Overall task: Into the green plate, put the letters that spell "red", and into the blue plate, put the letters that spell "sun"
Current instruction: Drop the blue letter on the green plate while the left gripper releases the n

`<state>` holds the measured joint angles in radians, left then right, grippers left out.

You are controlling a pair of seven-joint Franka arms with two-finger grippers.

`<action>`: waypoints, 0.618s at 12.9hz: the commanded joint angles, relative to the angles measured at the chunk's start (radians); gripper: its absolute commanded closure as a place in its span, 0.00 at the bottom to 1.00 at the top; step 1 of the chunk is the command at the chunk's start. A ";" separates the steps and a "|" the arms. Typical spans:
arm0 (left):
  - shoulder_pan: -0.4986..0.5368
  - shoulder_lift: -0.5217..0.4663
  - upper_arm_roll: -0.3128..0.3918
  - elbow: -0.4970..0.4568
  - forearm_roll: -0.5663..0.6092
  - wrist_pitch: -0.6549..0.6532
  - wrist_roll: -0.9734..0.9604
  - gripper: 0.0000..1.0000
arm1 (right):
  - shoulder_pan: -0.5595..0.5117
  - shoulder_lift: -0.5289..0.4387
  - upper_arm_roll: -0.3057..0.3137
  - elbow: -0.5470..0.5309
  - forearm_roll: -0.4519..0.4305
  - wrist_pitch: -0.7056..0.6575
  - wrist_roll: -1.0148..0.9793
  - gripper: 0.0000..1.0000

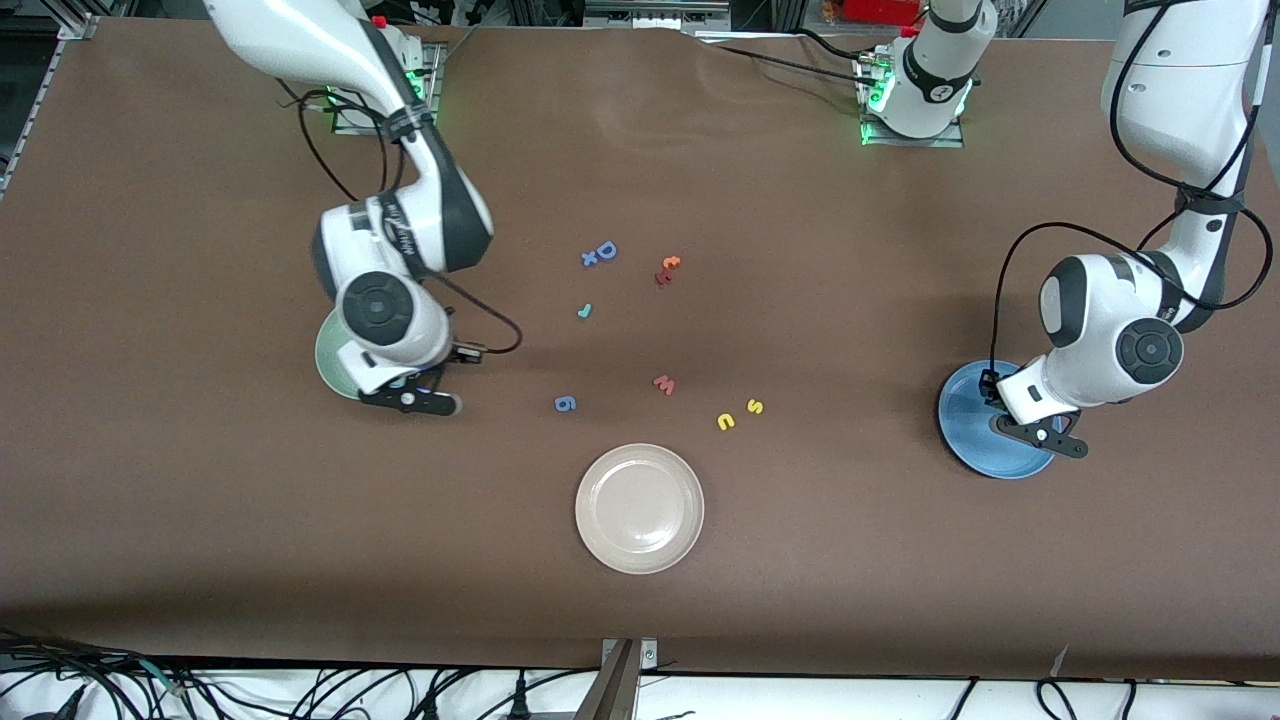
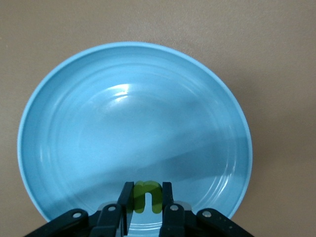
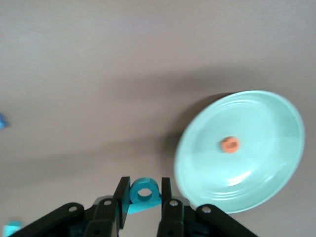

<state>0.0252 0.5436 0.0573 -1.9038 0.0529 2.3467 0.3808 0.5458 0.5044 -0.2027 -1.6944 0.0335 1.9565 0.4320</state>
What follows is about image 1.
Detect blue round plate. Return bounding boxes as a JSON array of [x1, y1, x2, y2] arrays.
[[938, 360, 1063, 480]]

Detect pale green round plate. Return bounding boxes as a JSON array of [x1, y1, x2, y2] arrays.
[[314, 308, 401, 402]]

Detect beige round plate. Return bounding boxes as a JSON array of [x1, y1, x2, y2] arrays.
[[575, 443, 705, 575]]

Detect red box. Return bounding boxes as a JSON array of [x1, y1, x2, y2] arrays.
[[843, 0, 926, 26]]

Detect grey equipment box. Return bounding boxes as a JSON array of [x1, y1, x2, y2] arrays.
[[583, 0, 733, 31]]

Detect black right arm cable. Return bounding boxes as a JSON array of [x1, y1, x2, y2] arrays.
[[298, 85, 524, 363]]

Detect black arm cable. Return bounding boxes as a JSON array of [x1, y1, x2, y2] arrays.
[[985, 0, 1276, 401], [298, 85, 524, 363]]

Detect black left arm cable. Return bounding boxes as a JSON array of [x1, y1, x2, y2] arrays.
[[985, 0, 1276, 401]]

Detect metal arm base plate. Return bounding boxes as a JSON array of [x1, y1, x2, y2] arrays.
[[858, 50, 966, 149], [333, 40, 443, 136]]

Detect metal clamp bracket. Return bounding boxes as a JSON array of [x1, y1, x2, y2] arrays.
[[572, 638, 659, 720]]

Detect long black base cable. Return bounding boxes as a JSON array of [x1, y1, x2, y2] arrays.
[[715, 45, 881, 91]]

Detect short black base cable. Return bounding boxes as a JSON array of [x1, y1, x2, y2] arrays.
[[795, 28, 881, 66]]

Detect aluminium frame profile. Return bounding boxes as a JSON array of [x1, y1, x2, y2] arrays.
[[55, 0, 101, 41]]

